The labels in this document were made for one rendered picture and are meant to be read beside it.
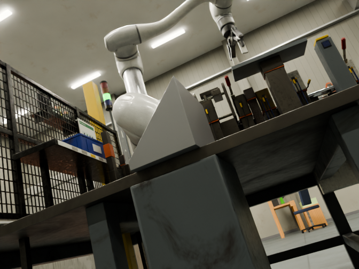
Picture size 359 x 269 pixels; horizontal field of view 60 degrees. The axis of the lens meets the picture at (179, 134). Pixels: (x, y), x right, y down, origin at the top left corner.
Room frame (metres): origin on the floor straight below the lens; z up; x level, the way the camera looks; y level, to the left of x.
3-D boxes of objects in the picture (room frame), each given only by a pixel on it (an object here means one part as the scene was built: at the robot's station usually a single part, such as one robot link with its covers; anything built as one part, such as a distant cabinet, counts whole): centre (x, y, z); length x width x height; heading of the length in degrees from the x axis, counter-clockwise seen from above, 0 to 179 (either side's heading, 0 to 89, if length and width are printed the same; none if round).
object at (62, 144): (1.69, 0.56, 1.01); 0.90 x 0.22 x 0.03; 170
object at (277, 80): (1.37, -0.53, 0.92); 0.10 x 0.08 x 0.45; 80
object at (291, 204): (9.04, -2.40, 0.89); 1.38 x 1.27 x 1.78; 164
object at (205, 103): (1.45, -0.17, 0.89); 0.09 x 0.08 x 0.38; 170
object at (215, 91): (1.55, -0.23, 0.94); 0.18 x 0.13 x 0.49; 80
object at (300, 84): (1.51, -0.65, 0.90); 0.13 x 0.08 x 0.41; 170
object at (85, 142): (1.69, 0.56, 1.09); 0.30 x 0.17 x 0.13; 168
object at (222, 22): (1.40, -0.42, 1.46); 0.09 x 0.09 x 0.06
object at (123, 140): (1.87, 0.36, 1.17); 0.12 x 0.01 x 0.34; 170
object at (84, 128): (2.01, 0.63, 1.30); 0.23 x 0.02 x 0.31; 170
